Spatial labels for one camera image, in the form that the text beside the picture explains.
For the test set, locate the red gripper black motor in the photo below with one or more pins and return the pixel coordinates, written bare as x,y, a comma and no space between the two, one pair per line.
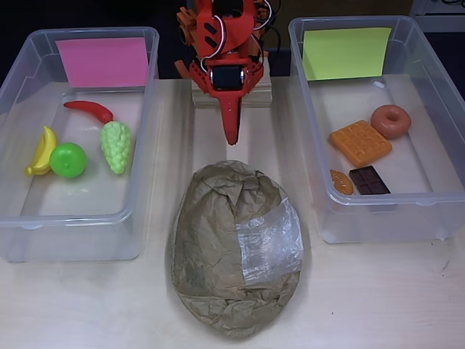
227,81

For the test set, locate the light green toy lettuce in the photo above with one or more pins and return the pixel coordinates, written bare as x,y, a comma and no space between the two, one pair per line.
116,145

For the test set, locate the orange toy croissant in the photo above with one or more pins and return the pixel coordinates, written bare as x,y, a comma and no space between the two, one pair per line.
341,181

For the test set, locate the orange toy waffle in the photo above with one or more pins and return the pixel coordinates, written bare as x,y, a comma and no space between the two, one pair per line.
359,140

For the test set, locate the red toy chili pepper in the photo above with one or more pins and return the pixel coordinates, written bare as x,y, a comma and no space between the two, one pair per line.
92,109

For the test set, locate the brown toy chocolate bar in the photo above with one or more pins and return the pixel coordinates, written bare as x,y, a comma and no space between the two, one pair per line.
368,180

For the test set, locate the brown toy donut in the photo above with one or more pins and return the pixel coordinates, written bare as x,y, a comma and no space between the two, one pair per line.
390,123

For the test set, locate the green toy apple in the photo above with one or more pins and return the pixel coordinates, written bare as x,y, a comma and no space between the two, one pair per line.
68,160

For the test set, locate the yellow toy banana bunch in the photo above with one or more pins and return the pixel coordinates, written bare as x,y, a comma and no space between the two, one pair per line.
45,152

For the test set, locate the red robot arm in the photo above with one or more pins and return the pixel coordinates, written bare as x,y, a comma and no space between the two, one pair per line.
232,25

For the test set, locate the yellow sticky note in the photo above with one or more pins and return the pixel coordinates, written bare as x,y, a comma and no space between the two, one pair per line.
347,52

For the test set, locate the pink sticky note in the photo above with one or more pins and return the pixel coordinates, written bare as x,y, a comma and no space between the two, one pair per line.
103,62

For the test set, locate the clear plastic bin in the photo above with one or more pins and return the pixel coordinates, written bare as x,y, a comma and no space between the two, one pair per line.
410,91
91,203

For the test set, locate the orange table clamp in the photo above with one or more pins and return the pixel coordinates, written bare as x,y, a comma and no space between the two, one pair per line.
185,25

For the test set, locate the crumpled brown paper bag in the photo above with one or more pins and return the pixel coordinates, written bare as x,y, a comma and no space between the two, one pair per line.
210,236

